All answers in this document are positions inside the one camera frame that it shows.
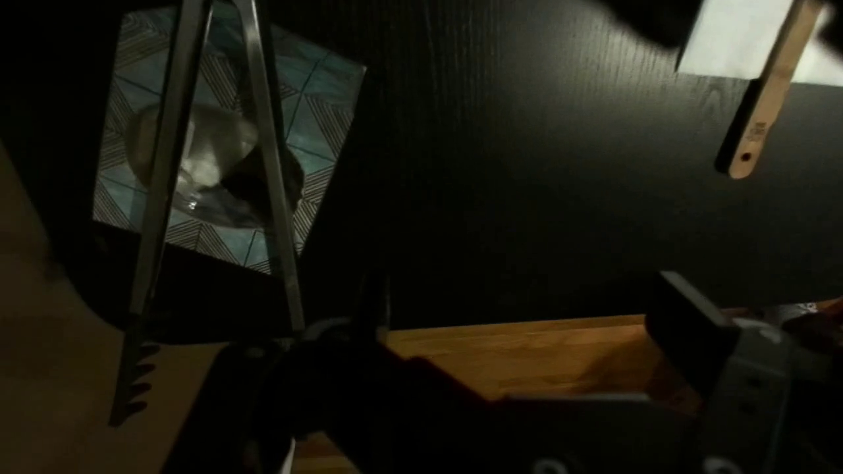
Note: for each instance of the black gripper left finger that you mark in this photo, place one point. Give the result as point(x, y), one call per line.
point(373, 313)

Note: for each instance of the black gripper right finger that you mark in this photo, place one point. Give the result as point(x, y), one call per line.
point(694, 334)

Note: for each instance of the silver metal tongs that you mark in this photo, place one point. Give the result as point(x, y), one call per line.
point(167, 176)

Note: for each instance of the wooden spoon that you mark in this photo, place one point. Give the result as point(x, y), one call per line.
point(773, 89)

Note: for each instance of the white paper napkin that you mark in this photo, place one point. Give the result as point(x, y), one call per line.
point(727, 36)

